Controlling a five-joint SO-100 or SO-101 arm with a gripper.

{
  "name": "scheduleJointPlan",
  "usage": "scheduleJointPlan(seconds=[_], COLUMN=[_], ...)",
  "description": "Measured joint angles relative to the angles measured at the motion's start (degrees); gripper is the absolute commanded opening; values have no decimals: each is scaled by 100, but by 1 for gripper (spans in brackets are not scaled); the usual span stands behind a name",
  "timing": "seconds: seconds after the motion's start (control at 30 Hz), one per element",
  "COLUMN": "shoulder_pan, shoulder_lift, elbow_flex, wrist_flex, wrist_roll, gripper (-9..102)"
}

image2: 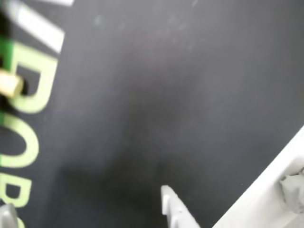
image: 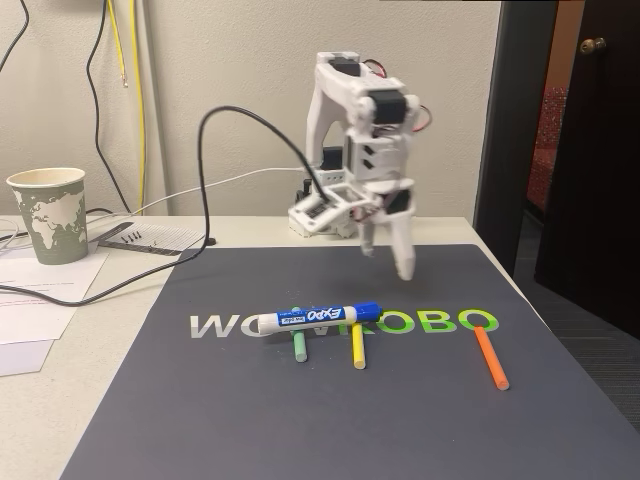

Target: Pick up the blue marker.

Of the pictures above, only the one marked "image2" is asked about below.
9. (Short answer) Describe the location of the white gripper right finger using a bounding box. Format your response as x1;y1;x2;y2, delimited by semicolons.
161;185;199;228

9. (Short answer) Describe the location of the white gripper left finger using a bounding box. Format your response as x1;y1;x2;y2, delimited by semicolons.
0;204;19;228

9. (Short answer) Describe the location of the dark grey WOWROBO mat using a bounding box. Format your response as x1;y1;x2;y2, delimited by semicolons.
0;0;304;228

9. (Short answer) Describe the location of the yellow chalk stick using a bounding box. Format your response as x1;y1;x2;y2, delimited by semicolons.
0;72;24;98

